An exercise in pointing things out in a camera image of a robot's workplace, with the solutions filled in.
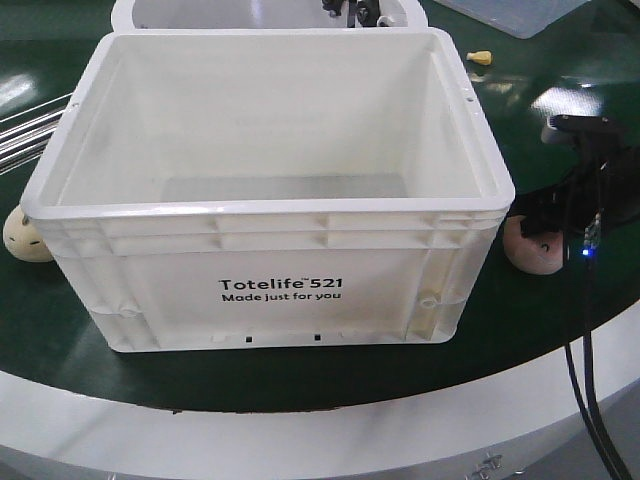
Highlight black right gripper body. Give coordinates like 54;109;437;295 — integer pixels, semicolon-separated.
549;114;639;235

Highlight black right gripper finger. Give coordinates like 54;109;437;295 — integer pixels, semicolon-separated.
517;185;575;238

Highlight pink smiling plush toy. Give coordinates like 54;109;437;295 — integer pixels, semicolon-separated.
502;215;564;275

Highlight white plastic Totelife tote box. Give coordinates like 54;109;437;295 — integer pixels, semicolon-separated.
21;28;514;353

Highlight cream round plush toy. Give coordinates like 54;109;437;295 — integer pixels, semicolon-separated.
3;205;53;263

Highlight green circuit board with LED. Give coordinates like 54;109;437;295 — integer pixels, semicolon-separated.
581;212;601;259

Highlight small yellow cone toy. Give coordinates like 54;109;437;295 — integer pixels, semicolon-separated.
466;50;493;66

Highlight translucent plastic tray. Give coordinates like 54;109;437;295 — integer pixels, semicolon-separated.
439;0;587;39

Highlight white round table rim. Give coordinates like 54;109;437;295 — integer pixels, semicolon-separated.
0;299;640;476

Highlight black device in rear tote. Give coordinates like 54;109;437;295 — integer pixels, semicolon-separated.
321;0;394;28

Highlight metal rods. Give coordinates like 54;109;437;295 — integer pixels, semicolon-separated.
1;93;71;175

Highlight black cables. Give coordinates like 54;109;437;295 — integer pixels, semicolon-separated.
564;149;634;480

